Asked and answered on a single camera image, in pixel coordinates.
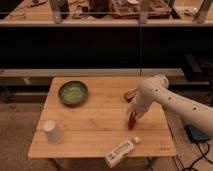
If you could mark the white plastic bottle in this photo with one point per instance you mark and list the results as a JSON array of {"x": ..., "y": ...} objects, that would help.
[{"x": 118, "y": 153}]

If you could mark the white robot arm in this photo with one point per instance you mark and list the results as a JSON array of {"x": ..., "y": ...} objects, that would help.
[{"x": 155, "y": 89}]

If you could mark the white paper cup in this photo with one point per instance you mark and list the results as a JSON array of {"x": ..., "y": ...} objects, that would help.
[{"x": 53, "y": 132}]

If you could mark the red parts tray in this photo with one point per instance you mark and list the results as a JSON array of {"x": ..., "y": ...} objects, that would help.
[{"x": 132, "y": 9}]

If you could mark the wooden folding table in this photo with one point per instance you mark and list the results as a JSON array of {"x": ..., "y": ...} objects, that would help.
[{"x": 100, "y": 123}]

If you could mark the green bowl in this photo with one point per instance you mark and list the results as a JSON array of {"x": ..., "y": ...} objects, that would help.
[{"x": 73, "y": 93}]

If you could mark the long wooden workbench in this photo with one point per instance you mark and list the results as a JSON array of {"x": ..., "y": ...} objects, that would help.
[{"x": 46, "y": 12}]

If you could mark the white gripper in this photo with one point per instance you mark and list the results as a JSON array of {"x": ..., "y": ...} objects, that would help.
[{"x": 137, "y": 105}]

